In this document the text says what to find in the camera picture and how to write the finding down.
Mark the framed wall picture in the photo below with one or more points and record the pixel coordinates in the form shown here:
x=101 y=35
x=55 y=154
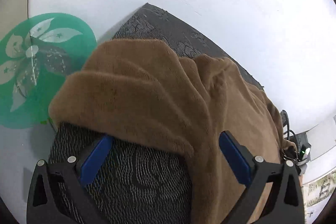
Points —
x=317 y=190

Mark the black patterned tablecloth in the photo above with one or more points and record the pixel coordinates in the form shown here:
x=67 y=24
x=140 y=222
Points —
x=144 y=187

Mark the green round flower disc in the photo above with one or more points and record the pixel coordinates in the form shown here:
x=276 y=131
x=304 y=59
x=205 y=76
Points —
x=71 y=45

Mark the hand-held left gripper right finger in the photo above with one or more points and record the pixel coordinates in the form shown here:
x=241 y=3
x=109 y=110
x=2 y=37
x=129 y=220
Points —
x=236 y=158

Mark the brown fleece garment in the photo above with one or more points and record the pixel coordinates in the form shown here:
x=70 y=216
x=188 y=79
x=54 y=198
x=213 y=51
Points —
x=147 y=87

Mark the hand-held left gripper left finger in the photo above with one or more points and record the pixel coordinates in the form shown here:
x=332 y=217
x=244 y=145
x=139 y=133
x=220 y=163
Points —
x=95 y=158

